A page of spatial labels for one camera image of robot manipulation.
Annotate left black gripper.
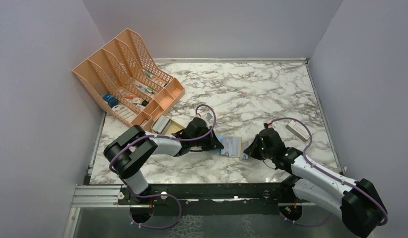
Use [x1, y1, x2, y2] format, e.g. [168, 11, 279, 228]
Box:
[191, 125, 223, 151]

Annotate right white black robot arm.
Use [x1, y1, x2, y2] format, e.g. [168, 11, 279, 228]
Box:
[244, 128, 388, 238]

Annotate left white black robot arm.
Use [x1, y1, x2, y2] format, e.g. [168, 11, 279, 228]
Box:
[103, 117, 224, 204]

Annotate stack of silver cards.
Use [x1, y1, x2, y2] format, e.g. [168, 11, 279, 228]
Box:
[151, 116, 172, 134]

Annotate white card box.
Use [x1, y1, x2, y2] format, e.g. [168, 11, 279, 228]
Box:
[286, 120, 312, 142]

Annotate beige oval tray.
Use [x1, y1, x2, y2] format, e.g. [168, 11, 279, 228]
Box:
[164, 119, 185, 135]

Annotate green marker pen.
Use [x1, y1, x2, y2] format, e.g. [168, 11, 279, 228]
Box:
[144, 70, 155, 79]

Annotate orange plastic desk organizer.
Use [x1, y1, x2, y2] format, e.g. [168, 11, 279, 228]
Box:
[72, 28, 185, 131]

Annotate blue tape roll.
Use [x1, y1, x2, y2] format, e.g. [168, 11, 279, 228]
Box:
[101, 94, 119, 108]

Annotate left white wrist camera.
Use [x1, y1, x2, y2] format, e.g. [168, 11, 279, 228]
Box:
[201, 112, 214, 127]

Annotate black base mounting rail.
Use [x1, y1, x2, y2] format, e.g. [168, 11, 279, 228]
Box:
[117, 182, 300, 216]

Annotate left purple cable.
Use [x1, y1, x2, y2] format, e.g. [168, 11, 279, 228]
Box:
[108, 104, 217, 230]

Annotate purple cable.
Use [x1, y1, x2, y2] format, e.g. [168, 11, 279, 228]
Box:
[264, 118, 389, 227]
[108, 104, 217, 230]

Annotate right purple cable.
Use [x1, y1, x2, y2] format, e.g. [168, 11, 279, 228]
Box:
[264, 118, 389, 227]

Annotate aluminium frame profile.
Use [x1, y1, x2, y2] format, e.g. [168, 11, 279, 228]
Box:
[71, 185, 121, 208]

